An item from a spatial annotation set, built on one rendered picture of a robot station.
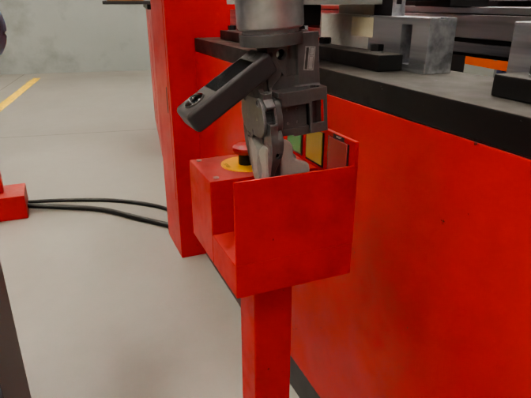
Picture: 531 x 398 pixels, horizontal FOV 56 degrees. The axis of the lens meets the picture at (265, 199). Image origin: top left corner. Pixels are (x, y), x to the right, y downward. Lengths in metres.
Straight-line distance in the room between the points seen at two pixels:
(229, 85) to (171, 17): 1.33
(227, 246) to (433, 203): 0.31
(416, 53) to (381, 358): 0.56
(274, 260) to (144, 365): 1.02
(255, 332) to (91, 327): 1.09
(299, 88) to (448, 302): 0.39
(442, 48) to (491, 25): 0.25
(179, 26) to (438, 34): 1.12
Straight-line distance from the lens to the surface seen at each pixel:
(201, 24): 1.89
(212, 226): 0.66
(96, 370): 1.60
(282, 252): 0.61
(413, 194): 0.80
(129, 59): 8.18
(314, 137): 0.69
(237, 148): 0.69
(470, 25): 1.24
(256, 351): 0.77
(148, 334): 1.69
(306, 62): 0.58
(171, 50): 1.87
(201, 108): 0.53
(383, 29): 1.04
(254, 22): 0.55
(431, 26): 0.94
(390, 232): 0.86
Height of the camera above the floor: 1.00
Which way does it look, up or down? 22 degrees down
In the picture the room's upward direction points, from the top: straight up
